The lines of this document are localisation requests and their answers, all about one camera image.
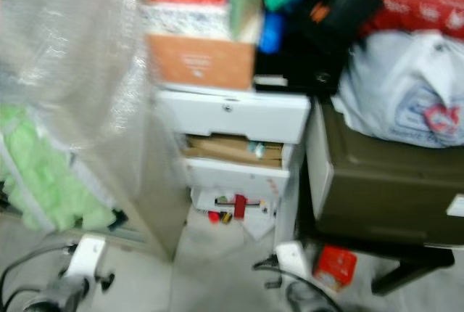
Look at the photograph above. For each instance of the brown cardboard sheet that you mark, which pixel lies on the brown cardboard sheet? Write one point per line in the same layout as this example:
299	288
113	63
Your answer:
225	151

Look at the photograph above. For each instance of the orange cardboard box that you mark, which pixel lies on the orange cardboard box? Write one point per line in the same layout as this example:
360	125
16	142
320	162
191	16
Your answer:
199	62

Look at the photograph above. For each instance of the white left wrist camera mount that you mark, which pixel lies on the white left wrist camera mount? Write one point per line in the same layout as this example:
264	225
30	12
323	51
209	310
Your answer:
88	254

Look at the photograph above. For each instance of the white printed plastic bag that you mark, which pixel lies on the white printed plastic bag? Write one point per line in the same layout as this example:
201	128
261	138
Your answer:
391	87

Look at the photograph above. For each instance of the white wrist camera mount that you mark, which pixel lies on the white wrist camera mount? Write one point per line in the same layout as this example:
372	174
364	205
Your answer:
88	254
292	257

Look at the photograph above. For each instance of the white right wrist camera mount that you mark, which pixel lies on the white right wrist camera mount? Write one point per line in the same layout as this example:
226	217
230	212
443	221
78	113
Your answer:
292	257

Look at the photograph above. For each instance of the black bag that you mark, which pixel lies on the black bag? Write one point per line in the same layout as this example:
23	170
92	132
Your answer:
315	51

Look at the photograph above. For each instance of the clear bubble wrap sheet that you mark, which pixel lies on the clear bubble wrap sheet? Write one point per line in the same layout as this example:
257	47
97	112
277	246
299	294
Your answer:
72	36

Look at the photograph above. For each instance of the white drawer cabinet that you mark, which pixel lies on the white drawer cabinet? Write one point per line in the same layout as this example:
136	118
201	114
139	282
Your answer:
232	116

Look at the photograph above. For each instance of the brown storage box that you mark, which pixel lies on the brown storage box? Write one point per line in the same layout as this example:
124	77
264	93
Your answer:
384	181

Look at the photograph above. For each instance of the black low table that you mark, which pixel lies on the black low table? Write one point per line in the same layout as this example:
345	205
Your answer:
406	257

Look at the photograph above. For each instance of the green fluffy bundle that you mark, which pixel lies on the green fluffy bundle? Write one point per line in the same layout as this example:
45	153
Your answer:
43	174

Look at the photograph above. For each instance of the small red packet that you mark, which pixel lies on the small red packet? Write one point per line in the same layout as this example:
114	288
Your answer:
336	265

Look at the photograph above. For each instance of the blue bottle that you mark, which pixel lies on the blue bottle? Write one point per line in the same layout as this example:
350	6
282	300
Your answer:
271	35

